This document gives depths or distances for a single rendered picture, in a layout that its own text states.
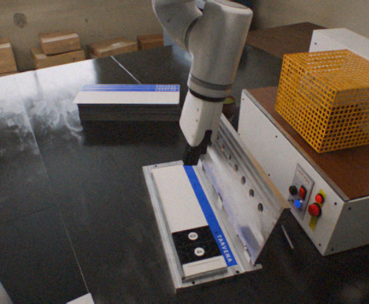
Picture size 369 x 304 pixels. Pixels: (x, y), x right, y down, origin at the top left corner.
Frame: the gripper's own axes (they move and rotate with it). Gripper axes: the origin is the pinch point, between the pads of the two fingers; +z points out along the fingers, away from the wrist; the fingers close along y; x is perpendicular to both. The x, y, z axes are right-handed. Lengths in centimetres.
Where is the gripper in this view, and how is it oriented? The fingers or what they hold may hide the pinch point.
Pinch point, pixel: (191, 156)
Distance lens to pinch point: 72.6
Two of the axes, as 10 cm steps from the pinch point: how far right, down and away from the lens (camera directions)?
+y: 2.6, 5.7, -7.8
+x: 9.5, 0.1, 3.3
